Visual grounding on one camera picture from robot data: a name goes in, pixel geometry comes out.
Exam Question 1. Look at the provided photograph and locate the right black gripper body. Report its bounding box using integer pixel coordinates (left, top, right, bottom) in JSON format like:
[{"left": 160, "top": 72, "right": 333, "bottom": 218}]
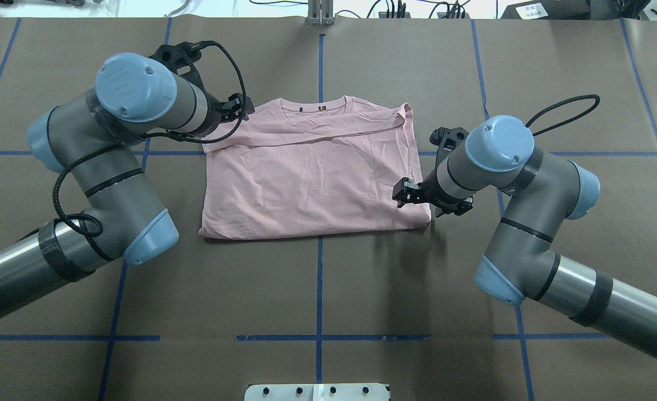
[{"left": 419, "top": 127, "right": 474, "bottom": 218}]

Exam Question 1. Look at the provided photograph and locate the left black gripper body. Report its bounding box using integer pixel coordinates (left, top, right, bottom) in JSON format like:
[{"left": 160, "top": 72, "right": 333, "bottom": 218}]
[{"left": 149, "top": 42, "right": 240, "bottom": 124}]

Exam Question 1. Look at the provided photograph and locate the pink Snoopy t-shirt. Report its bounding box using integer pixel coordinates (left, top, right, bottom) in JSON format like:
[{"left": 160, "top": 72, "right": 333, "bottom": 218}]
[{"left": 198, "top": 96, "right": 432, "bottom": 241}]

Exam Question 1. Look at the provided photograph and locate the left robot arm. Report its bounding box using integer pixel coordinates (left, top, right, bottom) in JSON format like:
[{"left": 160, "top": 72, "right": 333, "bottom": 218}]
[{"left": 0, "top": 40, "right": 254, "bottom": 319}]

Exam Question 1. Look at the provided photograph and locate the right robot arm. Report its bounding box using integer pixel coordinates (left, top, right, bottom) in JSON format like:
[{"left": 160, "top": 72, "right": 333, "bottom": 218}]
[{"left": 392, "top": 116, "right": 657, "bottom": 359}]

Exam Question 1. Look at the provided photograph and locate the black box with label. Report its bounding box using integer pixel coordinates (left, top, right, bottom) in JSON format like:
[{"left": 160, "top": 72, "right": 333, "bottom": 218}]
[{"left": 498, "top": 1, "right": 591, "bottom": 21}]

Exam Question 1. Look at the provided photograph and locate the aluminium frame post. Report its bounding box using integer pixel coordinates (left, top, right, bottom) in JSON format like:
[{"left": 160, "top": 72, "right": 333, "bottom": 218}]
[{"left": 306, "top": 0, "right": 335, "bottom": 26}]

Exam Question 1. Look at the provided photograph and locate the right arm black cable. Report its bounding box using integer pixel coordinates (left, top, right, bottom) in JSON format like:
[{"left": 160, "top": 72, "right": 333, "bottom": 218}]
[{"left": 524, "top": 95, "right": 601, "bottom": 136}]

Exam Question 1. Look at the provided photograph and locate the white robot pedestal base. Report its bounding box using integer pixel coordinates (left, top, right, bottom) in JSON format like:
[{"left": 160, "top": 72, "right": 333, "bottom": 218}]
[{"left": 243, "top": 383, "right": 391, "bottom": 400}]

